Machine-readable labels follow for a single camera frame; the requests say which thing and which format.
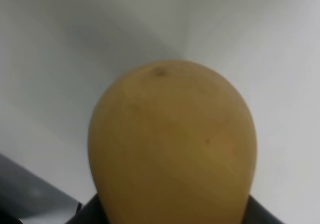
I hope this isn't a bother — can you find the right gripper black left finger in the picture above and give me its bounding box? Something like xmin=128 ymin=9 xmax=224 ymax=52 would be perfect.
xmin=66 ymin=194 xmax=110 ymax=224

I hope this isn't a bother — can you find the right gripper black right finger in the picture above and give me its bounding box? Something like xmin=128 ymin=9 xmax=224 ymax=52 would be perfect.
xmin=242 ymin=196 xmax=284 ymax=224

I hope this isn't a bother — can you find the yellow mango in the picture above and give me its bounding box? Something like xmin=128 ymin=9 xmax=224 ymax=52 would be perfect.
xmin=88 ymin=61 xmax=257 ymax=224

